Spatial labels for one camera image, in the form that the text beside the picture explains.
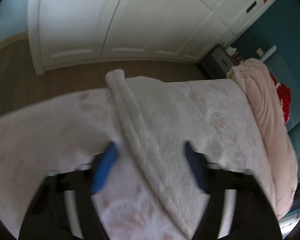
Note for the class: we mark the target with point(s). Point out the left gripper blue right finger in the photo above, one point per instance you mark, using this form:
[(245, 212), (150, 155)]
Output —
[(198, 165)]

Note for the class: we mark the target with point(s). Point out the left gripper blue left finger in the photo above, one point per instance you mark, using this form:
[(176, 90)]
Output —
[(101, 166)]

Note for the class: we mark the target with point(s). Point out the white knit sweater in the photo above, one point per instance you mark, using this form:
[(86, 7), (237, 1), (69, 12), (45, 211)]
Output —
[(145, 134)]

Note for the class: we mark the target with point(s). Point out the pink floral bedspread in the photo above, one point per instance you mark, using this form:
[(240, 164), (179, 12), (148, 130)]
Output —
[(67, 131)]

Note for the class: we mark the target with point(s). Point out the pink folded quilt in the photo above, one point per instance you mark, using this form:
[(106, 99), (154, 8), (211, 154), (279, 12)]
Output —
[(252, 76)]

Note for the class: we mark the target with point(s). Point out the dark bedside cabinet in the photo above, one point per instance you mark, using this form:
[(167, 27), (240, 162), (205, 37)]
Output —
[(216, 64)]

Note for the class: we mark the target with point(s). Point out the red pillow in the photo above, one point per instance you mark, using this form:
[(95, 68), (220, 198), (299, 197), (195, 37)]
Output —
[(283, 95)]

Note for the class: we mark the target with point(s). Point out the teal headboard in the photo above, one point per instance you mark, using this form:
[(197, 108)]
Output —
[(279, 26)]

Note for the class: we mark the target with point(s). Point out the white wardrobe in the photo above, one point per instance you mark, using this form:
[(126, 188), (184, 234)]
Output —
[(65, 33)]

